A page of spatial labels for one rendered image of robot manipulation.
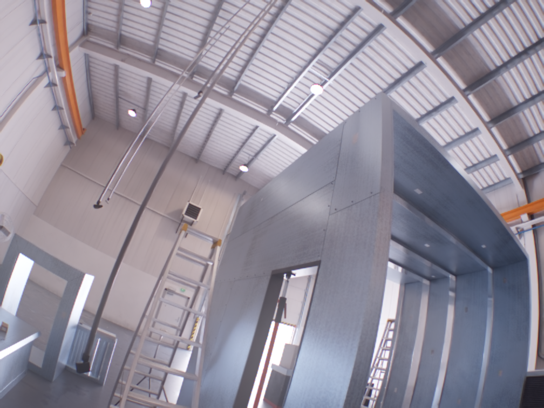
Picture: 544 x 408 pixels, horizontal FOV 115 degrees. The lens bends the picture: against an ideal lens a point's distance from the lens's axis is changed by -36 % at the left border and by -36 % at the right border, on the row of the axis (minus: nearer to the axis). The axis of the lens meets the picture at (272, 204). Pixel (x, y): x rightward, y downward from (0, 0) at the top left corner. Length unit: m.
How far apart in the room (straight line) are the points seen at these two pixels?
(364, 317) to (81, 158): 12.70
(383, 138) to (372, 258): 0.69
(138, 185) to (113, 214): 1.72
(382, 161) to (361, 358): 0.94
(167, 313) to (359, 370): 10.64
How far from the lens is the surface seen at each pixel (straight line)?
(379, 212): 1.28
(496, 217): 3.14
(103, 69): 11.27
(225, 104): 8.83
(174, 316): 11.52
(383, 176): 1.40
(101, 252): 11.65
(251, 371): 1.95
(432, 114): 8.32
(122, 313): 11.49
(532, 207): 9.98
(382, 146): 1.51
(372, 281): 1.16
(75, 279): 3.74
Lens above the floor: 1.67
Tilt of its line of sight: 27 degrees up
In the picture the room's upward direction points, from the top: 17 degrees clockwise
